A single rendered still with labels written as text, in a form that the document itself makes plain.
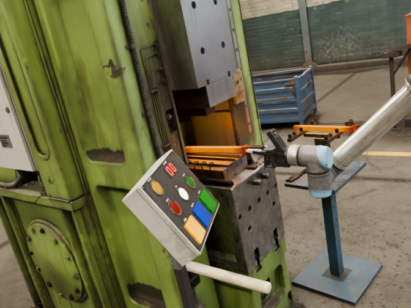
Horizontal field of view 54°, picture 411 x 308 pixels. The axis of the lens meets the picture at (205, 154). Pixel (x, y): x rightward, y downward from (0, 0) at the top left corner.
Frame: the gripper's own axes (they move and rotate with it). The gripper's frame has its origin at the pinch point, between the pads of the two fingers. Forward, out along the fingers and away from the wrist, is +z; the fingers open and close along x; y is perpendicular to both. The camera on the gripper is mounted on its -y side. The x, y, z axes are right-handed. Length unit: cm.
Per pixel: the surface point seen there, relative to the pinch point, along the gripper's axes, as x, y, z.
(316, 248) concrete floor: 80, 105, 12
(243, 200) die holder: -9.1, 21.7, 1.4
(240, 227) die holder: -15.0, 32.3, 1.3
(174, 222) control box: -69, -3, -15
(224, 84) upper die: 0.6, -29.7, 8.1
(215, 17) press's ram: 3, -58, 8
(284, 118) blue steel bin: 337, 91, 161
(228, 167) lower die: -7.8, 6.8, 7.6
